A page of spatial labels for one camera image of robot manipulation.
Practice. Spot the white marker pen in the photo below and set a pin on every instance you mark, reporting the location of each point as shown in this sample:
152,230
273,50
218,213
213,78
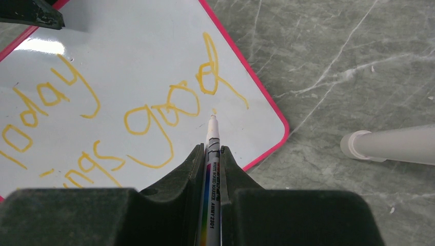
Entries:
209,225

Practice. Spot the red-framed whiteboard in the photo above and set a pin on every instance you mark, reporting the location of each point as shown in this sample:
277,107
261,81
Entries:
122,95

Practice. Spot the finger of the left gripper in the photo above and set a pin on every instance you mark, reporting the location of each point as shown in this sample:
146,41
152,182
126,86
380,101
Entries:
40,13

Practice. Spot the white PVC pipe frame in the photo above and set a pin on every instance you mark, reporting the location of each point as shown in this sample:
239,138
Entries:
413,144

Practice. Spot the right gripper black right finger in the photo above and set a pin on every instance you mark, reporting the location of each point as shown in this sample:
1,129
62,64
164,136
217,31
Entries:
252,215

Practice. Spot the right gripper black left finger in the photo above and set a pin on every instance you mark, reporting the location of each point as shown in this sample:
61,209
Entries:
165,213

